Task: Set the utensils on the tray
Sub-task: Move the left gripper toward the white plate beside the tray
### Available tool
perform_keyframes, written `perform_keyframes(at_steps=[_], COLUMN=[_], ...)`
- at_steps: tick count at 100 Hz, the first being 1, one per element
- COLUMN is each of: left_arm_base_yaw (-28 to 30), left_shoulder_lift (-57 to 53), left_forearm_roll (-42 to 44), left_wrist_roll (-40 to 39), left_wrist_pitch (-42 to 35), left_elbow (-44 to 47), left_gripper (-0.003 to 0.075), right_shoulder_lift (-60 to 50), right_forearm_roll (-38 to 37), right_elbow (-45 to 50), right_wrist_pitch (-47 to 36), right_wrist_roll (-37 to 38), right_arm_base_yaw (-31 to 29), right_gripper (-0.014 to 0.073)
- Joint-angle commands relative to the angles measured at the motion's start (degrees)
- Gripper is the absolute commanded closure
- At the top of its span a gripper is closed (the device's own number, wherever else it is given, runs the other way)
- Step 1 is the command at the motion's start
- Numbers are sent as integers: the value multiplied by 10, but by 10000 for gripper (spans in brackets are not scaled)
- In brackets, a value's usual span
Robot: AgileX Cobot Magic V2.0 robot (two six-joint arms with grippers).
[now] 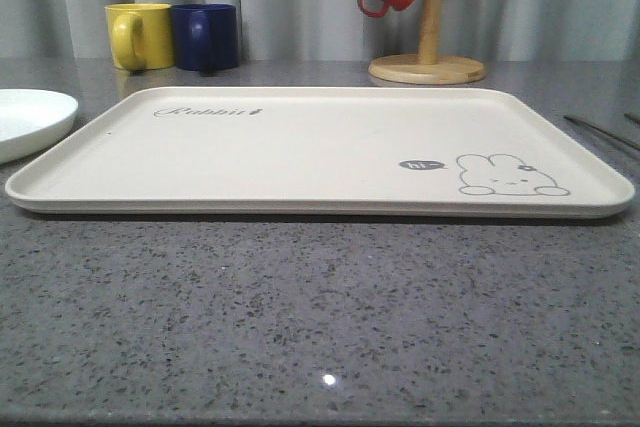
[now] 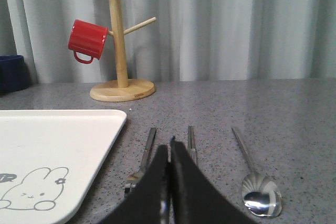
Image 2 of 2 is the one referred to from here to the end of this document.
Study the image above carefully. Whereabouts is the red ribbed mug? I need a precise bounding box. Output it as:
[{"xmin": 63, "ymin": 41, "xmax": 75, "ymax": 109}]
[{"xmin": 68, "ymin": 19, "xmax": 109, "ymax": 64}]

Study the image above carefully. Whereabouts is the silver fork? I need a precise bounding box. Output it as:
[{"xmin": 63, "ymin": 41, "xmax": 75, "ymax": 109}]
[{"xmin": 124, "ymin": 127, "xmax": 156, "ymax": 198}]

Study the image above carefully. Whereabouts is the wooden mug tree stand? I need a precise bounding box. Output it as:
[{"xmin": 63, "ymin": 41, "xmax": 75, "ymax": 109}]
[{"xmin": 90, "ymin": 0, "xmax": 156, "ymax": 102}]

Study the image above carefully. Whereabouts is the dark blue mug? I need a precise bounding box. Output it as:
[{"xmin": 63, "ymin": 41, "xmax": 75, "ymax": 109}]
[{"xmin": 1, "ymin": 55, "xmax": 31, "ymax": 93}]

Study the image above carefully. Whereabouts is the silver spoon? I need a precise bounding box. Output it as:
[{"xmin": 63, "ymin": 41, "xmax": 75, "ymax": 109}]
[{"xmin": 232, "ymin": 126, "xmax": 282, "ymax": 218}]

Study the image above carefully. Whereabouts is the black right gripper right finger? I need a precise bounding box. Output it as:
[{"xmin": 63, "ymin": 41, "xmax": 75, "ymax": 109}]
[{"xmin": 171, "ymin": 139, "xmax": 255, "ymax": 223}]

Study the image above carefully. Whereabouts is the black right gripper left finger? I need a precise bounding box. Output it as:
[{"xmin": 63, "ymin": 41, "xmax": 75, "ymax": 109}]
[{"xmin": 100, "ymin": 145, "xmax": 168, "ymax": 223}]

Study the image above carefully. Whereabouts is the cream rabbit print tray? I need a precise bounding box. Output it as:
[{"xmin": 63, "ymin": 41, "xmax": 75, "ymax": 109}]
[{"xmin": 1, "ymin": 110, "xmax": 127, "ymax": 223}]

